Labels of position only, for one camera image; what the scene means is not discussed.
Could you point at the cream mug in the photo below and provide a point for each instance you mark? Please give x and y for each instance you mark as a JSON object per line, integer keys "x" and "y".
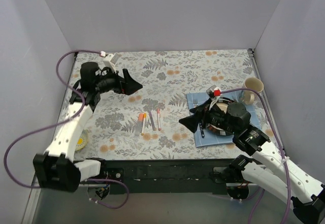
{"x": 252, "y": 86}

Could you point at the patterned small bowl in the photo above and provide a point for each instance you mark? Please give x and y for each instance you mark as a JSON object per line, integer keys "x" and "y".
{"x": 82, "y": 141}

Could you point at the blue checkered placemat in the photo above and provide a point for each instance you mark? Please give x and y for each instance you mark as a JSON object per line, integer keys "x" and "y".
{"x": 210, "y": 138}

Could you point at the white acrylic marker pink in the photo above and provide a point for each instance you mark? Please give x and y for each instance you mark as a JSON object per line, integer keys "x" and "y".
{"x": 158, "y": 119}

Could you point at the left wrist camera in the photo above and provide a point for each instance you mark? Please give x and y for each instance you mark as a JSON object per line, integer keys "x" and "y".
{"x": 110, "y": 61}

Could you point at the black handled fork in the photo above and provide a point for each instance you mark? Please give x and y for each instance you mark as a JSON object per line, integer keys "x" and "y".
{"x": 195, "y": 104}

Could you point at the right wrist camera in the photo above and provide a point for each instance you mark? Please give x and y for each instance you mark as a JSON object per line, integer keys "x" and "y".
{"x": 214, "y": 94}

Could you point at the floral tablecloth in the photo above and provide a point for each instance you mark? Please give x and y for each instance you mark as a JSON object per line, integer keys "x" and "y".
{"x": 166, "y": 78}

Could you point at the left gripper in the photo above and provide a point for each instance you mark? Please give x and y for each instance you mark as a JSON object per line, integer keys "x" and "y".
{"x": 122, "y": 82}

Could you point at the brown striped plate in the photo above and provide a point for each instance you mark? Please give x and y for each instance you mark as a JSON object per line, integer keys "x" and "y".
{"x": 222, "y": 104}

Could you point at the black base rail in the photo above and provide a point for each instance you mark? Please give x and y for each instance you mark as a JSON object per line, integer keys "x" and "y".
{"x": 141, "y": 176}

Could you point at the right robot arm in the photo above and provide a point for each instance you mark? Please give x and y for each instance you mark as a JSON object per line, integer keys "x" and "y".
{"x": 263, "y": 165}

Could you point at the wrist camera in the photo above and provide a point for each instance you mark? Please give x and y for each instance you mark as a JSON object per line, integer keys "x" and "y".
{"x": 214, "y": 94}
{"x": 110, "y": 61}

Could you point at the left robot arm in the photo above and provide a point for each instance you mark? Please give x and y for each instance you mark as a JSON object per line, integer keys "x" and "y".
{"x": 73, "y": 122}

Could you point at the thin yellow pen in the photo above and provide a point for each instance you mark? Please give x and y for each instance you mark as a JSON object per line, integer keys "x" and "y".
{"x": 143, "y": 123}

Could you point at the purple highlighter pen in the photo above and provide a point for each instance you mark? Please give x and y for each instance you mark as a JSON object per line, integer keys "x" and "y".
{"x": 152, "y": 121}

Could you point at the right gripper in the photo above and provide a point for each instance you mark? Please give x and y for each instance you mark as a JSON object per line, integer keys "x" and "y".
{"x": 201, "y": 118}

